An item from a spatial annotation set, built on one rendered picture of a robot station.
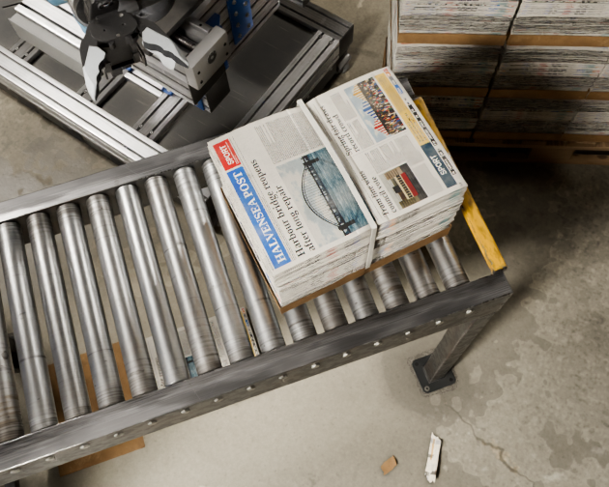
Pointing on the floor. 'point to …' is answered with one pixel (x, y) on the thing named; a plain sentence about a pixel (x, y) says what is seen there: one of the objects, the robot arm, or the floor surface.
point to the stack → (518, 74)
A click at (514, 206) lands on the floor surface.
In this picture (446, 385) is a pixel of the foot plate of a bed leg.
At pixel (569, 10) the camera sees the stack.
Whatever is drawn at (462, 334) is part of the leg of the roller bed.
